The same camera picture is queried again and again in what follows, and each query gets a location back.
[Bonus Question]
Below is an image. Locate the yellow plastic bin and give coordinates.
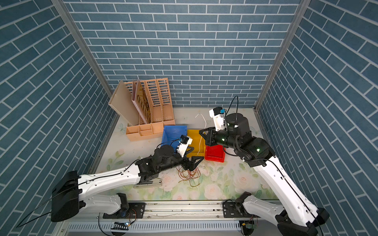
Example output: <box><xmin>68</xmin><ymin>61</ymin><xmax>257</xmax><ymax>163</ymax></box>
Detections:
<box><xmin>187</xmin><ymin>129</ymin><xmax>206</xmax><ymax>157</ymax></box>

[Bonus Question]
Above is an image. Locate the aluminium mounting rail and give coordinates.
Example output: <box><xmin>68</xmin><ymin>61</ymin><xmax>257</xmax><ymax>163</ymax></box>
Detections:
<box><xmin>51</xmin><ymin>199</ymin><xmax>314</xmax><ymax>236</ymax></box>

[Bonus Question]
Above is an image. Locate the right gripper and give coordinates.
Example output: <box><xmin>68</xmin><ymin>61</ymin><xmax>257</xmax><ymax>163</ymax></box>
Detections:
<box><xmin>199</xmin><ymin>127</ymin><xmax>239</xmax><ymax>150</ymax></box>

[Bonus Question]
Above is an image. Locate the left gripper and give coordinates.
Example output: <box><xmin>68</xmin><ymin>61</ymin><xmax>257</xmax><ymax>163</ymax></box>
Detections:
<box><xmin>157</xmin><ymin>147</ymin><xmax>204</xmax><ymax>173</ymax></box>

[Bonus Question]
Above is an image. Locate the peach desk file organizer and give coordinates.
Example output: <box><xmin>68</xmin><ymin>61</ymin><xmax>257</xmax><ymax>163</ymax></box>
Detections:
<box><xmin>126</xmin><ymin>78</ymin><xmax>175</xmax><ymax>142</ymax></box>

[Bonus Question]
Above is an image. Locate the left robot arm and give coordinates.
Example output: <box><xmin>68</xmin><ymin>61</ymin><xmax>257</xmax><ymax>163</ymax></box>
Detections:
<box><xmin>51</xmin><ymin>145</ymin><xmax>204</xmax><ymax>222</ymax></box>

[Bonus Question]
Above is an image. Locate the white yellow cable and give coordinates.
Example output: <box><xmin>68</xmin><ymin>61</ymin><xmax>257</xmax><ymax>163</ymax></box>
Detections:
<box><xmin>194</xmin><ymin>113</ymin><xmax>207</xmax><ymax>156</ymax></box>

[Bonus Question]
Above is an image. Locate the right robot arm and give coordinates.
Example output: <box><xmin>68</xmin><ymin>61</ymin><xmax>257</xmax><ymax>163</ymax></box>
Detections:
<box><xmin>199</xmin><ymin>107</ymin><xmax>329</xmax><ymax>236</ymax></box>

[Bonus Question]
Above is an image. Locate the beige folder board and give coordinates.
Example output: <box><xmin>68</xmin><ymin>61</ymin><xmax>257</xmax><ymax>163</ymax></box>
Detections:
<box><xmin>109</xmin><ymin>81</ymin><xmax>140</xmax><ymax>126</ymax></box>

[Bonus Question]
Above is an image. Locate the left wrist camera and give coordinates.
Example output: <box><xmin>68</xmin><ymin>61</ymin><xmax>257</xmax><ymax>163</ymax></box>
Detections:
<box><xmin>176</xmin><ymin>135</ymin><xmax>193</xmax><ymax>157</ymax></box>

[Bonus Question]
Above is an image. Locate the red plastic bin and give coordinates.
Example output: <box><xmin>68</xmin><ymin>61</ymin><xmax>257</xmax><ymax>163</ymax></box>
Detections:
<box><xmin>204</xmin><ymin>145</ymin><xmax>225</xmax><ymax>163</ymax></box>

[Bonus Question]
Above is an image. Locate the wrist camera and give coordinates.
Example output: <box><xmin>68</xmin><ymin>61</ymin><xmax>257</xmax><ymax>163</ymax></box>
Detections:
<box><xmin>209</xmin><ymin>107</ymin><xmax>225</xmax><ymax>131</ymax></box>
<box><xmin>176</xmin><ymin>135</ymin><xmax>193</xmax><ymax>157</ymax></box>

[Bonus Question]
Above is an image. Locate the coloured cable pile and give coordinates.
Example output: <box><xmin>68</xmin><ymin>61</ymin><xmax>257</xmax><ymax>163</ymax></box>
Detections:
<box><xmin>176</xmin><ymin>165</ymin><xmax>202</xmax><ymax>187</ymax></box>

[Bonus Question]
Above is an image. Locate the pink framed printed board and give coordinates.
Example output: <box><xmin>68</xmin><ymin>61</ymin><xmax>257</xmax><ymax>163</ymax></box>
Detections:
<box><xmin>132</xmin><ymin>80</ymin><xmax>151</xmax><ymax>124</ymax></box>

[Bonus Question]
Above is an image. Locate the blue plastic bin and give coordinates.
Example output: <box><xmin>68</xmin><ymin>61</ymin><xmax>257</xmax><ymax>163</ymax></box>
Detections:
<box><xmin>161</xmin><ymin>125</ymin><xmax>187</xmax><ymax>149</ymax></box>

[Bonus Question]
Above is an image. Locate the black grey stapler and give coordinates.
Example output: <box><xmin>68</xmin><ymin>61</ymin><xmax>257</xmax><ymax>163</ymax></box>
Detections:
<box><xmin>133</xmin><ymin>178</ymin><xmax>162</xmax><ymax>189</ymax></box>

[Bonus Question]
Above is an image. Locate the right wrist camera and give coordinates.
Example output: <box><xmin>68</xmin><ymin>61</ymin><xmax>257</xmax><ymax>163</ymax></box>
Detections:
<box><xmin>209</xmin><ymin>107</ymin><xmax>225</xmax><ymax>131</ymax></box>

